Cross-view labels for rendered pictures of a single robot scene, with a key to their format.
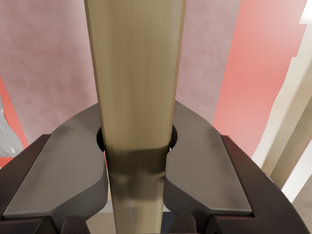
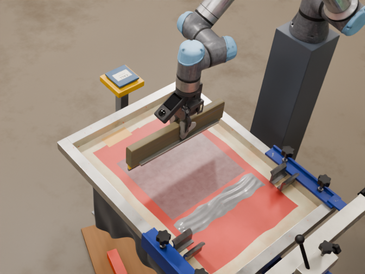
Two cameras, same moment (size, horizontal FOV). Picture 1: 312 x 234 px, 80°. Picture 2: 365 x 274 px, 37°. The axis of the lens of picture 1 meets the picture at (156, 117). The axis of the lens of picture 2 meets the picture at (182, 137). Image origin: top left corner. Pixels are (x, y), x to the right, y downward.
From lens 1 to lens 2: 1.72 m
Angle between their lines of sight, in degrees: 26
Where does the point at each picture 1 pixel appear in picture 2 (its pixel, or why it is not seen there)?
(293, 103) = (148, 115)
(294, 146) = (159, 101)
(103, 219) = not seen: outside the picture
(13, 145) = (246, 176)
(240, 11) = not seen: hidden behind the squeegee
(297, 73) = (140, 123)
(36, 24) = (191, 186)
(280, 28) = (137, 136)
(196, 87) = not seen: hidden behind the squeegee
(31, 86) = (213, 180)
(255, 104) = (158, 124)
